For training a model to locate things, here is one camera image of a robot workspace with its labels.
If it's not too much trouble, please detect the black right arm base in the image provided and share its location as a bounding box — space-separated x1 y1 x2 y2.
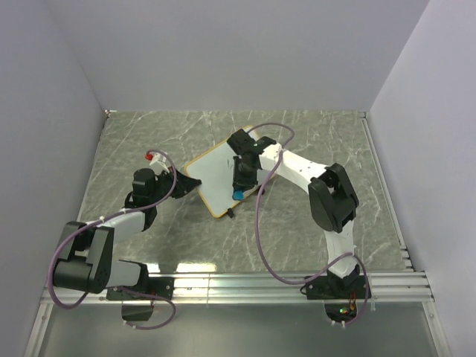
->
300 274 372 300

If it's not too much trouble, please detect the blue whiteboard eraser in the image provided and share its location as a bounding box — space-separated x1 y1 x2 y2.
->
232 190 245 201

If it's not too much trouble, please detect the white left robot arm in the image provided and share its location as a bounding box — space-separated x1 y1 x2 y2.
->
48 167 202 299

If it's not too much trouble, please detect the aluminium front mounting rail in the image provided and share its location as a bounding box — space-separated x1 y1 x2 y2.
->
22 271 436 357

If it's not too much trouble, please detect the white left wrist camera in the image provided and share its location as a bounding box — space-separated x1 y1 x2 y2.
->
144 149 173 176

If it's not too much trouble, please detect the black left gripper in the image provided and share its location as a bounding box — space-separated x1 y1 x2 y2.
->
150 165 201 205

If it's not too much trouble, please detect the aluminium right side rail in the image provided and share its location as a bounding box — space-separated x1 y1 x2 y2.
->
358 112 416 271

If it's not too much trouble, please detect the yellow framed whiteboard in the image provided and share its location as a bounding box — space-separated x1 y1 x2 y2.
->
184 126 268 218

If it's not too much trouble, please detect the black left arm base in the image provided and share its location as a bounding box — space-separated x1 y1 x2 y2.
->
106 276 175 301

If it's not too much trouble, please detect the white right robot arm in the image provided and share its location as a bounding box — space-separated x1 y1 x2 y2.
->
227 129 365 299

